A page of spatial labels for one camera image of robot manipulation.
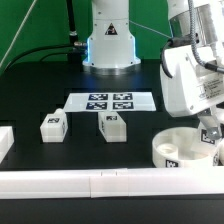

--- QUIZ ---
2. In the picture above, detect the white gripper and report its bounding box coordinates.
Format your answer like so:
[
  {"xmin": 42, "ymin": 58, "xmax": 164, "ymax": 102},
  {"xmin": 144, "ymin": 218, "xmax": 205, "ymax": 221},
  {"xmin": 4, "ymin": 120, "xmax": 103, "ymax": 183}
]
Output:
[{"xmin": 160, "ymin": 45, "xmax": 224, "ymax": 140}]

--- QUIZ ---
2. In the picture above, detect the white left barrier block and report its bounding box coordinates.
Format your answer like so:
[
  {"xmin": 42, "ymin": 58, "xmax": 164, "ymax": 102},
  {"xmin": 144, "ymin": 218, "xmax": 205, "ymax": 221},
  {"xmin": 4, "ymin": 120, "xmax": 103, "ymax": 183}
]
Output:
[{"xmin": 0, "ymin": 126, "xmax": 14, "ymax": 163}]

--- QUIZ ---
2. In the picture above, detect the black cable bundle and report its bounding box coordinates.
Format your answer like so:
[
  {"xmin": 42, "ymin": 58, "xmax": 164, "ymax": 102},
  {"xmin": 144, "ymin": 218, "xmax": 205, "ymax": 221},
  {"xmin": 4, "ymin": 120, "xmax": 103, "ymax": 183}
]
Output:
[{"xmin": 0, "ymin": 0, "xmax": 88, "ymax": 73}]

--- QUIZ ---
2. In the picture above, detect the white thin cable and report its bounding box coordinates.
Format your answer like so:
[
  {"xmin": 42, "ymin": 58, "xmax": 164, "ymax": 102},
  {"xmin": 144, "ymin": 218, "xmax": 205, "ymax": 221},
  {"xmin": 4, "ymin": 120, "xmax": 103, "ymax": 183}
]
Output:
[{"xmin": 0, "ymin": 0, "xmax": 38, "ymax": 69}]

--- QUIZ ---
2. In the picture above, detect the white marker sheet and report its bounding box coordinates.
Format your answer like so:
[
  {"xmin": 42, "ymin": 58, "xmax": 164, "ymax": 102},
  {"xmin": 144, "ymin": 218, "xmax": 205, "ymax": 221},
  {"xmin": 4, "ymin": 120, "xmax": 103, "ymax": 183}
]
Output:
[{"xmin": 64, "ymin": 92, "xmax": 156, "ymax": 112}]

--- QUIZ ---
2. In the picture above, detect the white front barrier bar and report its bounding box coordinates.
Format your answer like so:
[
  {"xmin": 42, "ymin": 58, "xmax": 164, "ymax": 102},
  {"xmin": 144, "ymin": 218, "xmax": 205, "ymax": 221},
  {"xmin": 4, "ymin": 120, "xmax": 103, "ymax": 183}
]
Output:
[{"xmin": 0, "ymin": 166, "xmax": 224, "ymax": 199}]

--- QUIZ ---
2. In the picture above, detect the white round stool seat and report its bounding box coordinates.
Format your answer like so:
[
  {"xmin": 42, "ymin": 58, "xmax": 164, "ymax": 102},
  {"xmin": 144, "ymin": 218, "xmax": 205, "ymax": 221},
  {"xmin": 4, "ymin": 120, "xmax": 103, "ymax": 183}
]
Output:
[{"xmin": 152, "ymin": 127, "xmax": 220, "ymax": 168}]

